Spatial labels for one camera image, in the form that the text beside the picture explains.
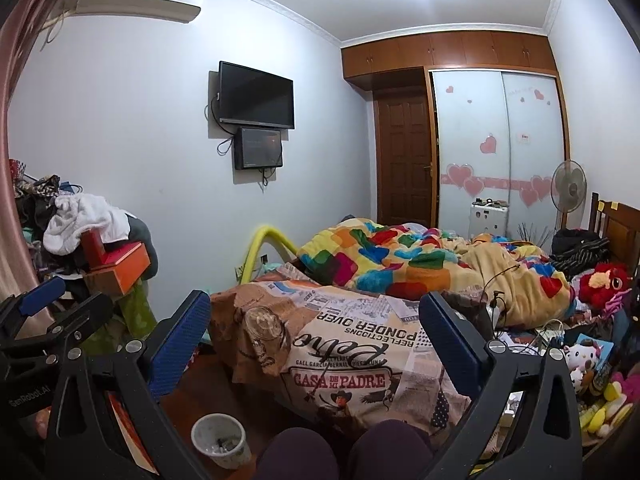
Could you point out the dark clothes pile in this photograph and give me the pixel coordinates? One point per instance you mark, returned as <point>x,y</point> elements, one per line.
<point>35,210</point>

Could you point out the yellow plush toy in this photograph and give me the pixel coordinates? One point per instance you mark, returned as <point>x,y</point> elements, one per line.
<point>607,410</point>

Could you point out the flat red box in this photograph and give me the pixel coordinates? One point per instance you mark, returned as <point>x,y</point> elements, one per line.
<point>122,254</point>

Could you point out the person's left leg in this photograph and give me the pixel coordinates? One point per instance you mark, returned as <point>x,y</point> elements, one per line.
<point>297,455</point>

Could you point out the white plastic bucket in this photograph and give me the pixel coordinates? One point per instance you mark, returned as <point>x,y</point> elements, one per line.
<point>210,432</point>

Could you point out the wooden bed headboard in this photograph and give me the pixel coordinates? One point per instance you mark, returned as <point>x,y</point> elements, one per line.
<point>620,225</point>

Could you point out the white towel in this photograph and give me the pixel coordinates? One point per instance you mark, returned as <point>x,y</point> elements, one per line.
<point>80,220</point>

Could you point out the pink curtain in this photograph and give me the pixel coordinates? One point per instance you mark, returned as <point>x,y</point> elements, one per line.
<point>30,60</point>

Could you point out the bundle of black sticks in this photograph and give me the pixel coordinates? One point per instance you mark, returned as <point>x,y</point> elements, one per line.
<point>534,234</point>

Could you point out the white power strip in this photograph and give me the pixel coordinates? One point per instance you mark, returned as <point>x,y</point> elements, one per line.
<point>550,334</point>

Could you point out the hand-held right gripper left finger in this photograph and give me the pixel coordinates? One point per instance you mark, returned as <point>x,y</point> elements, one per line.
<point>180,340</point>

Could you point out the newspaper print blanket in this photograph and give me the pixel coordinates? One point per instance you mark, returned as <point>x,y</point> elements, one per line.
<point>320,360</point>

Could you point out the dark grey garment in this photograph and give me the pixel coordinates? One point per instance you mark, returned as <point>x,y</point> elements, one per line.
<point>142,240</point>

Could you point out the brown wooden door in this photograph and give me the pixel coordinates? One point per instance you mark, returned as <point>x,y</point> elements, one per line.
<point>402,155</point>

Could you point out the colourful patchwork fleece blanket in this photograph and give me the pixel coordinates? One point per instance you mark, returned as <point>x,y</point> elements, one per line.
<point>400,265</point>

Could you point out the person's leg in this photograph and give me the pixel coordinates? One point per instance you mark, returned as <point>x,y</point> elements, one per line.
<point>297,455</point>
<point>390,450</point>

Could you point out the black wall television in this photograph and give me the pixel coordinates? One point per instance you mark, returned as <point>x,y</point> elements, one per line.
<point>255,95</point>

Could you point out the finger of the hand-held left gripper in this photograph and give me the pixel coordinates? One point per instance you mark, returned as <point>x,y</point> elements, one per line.
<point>90,310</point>
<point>45,290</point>

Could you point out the dark red box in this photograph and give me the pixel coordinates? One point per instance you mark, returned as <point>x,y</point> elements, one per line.
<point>92,247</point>

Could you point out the standing electric fan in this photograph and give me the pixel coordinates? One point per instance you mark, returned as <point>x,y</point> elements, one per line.
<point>569,185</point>

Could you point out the small black wall monitor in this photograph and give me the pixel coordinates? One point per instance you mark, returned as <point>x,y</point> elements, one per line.
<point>259,147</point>

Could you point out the white cat plush toy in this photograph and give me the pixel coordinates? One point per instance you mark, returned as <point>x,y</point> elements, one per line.
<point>580,360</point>

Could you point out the wardrobe with heart stickers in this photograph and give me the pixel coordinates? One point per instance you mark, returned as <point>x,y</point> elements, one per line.
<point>457,175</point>

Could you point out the black striped clothes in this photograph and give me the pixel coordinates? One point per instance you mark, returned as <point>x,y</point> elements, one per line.
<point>580,250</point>

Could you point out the red plush toy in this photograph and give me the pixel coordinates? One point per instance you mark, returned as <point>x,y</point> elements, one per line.
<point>602,282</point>

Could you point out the person's right leg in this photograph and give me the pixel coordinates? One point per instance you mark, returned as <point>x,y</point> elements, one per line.
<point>390,450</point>

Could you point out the orange wooden box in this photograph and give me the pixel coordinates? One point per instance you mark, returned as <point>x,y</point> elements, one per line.
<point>120,275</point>

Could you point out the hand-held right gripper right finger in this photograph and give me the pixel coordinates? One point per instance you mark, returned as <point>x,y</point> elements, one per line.
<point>450,340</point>

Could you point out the small white cabinet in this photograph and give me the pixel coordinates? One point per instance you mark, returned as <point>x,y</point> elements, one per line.
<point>487,220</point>

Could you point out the yellow foam tube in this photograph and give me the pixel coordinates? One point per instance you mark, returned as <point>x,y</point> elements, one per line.
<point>255,245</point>

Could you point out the wooden wardrobe frosted sliding doors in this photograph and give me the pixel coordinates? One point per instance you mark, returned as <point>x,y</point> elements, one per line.
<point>475,50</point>

